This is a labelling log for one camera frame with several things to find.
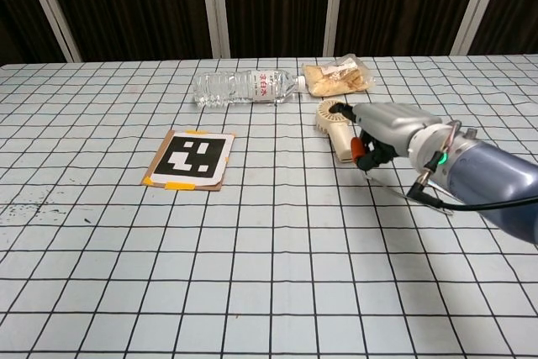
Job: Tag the white checked tablecloth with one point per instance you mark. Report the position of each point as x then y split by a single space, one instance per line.
252 258

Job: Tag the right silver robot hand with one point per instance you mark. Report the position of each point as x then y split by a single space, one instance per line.
386 123

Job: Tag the beige handheld fan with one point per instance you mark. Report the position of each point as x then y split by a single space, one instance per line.
342 140

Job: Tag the clear plastic water bottle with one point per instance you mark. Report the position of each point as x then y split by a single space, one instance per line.
235 86

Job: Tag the clear bag of snacks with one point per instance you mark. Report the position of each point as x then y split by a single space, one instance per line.
336 78

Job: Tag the white aluminium frame post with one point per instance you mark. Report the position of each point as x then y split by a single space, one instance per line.
475 3
214 6
50 8
338 6

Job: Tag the black white marker card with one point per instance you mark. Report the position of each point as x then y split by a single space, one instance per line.
189 157

